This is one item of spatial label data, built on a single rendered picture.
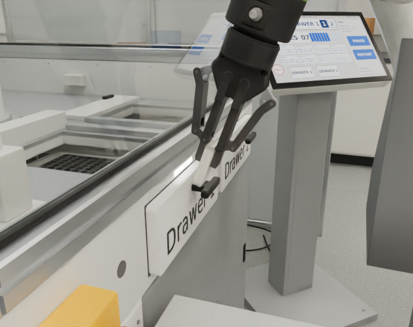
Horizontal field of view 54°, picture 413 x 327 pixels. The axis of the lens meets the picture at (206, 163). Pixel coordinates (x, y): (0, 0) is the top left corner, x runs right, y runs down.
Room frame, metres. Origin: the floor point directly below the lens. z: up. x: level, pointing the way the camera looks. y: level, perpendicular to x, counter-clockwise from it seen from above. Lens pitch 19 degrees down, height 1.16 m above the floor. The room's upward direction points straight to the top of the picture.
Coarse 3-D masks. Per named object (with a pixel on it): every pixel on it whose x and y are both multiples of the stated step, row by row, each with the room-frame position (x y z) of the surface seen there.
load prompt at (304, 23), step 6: (300, 18) 1.53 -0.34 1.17; (306, 18) 1.54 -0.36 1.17; (312, 18) 1.55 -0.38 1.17; (318, 18) 1.56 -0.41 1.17; (324, 18) 1.57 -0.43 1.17; (330, 18) 1.58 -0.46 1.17; (300, 24) 1.51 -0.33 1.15; (306, 24) 1.52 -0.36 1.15; (312, 24) 1.53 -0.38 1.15; (318, 24) 1.54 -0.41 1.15; (324, 24) 1.55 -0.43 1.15; (330, 24) 1.56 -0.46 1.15; (336, 24) 1.57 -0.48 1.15
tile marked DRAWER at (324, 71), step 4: (336, 64) 1.44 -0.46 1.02; (316, 68) 1.40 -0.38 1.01; (320, 68) 1.40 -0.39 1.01; (324, 68) 1.41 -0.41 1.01; (328, 68) 1.42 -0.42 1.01; (332, 68) 1.42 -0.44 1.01; (336, 68) 1.43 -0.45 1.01; (320, 72) 1.39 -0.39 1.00; (324, 72) 1.40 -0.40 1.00; (328, 72) 1.40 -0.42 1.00; (332, 72) 1.41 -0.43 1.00; (336, 72) 1.42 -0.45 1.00; (320, 76) 1.38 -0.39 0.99; (324, 76) 1.39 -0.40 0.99; (328, 76) 1.39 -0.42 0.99; (332, 76) 1.40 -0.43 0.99; (336, 76) 1.41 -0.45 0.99
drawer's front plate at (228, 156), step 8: (240, 120) 1.00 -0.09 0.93; (240, 128) 0.94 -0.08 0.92; (232, 136) 0.87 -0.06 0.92; (248, 144) 1.04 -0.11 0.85; (224, 152) 0.81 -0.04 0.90; (232, 152) 0.87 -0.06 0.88; (248, 152) 1.04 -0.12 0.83; (224, 160) 0.81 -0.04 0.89; (232, 160) 0.87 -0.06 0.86; (240, 160) 0.95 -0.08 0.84; (224, 168) 0.81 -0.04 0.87; (224, 176) 0.81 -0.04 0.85; (232, 176) 0.88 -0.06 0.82; (224, 184) 0.81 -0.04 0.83
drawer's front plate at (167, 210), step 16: (192, 176) 0.62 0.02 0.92; (208, 176) 0.70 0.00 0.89; (176, 192) 0.55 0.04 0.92; (192, 192) 0.62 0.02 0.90; (160, 208) 0.50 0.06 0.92; (176, 208) 0.55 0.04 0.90; (192, 208) 0.62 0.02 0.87; (208, 208) 0.70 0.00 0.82; (160, 224) 0.50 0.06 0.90; (176, 224) 0.55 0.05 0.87; (192, 224) 0.62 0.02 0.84; (160, 240) 0.49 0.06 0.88; (176, 240) 0.55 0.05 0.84; (160, 256) 0.49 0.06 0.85; (160, 272) 0.49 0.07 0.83
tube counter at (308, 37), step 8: (304, 32) 1.49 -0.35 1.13; (312, 32) 1.50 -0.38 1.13; (320, 32) 1.52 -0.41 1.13; (328, 32) 1.53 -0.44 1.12; (336, 32) 1.55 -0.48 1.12; (304, 40) 1.46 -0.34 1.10; (312, 40) 1.48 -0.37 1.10; (320, 40) 1.49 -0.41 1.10; (328, 40) 1.50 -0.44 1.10; (336, 40) 1.52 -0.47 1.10
